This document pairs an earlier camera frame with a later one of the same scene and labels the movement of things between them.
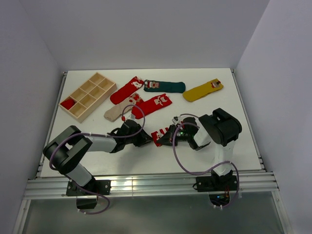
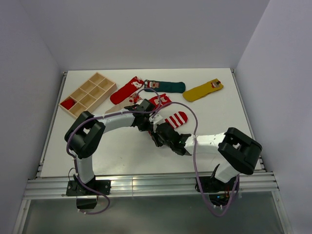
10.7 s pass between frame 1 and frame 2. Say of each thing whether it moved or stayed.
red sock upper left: stayed
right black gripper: moved
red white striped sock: moved
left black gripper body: moved
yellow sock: stayed
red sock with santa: stayed
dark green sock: stayed
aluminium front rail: stayed
